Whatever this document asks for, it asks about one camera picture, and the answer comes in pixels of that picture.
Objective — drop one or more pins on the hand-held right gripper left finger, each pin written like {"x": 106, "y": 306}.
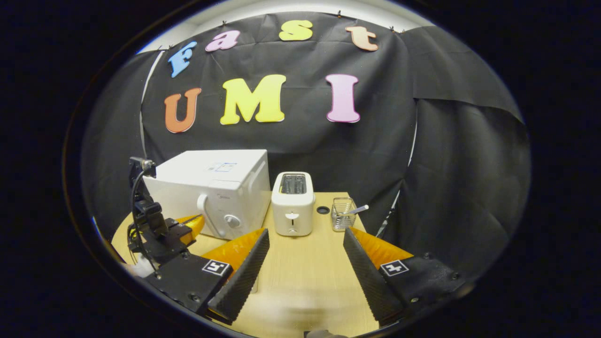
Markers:
{"x": 244, "y": 281}

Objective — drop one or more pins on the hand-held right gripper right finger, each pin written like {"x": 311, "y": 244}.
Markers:
{"x": 368, "y": 281}

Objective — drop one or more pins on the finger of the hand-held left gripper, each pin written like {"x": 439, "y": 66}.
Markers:
{"x": 192, "y": 225}

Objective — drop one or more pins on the white microwave oven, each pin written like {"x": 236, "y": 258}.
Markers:
{"x": 211, "y": 188}

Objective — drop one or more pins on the striped straw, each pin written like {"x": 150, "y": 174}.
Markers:
{"x": 359, "y": 209}

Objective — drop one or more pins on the black table grommet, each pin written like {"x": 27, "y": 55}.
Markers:
{"x": 323, "y": 210}

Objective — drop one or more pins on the white toaster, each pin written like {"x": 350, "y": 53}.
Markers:
{"x": 293, "y": 206}

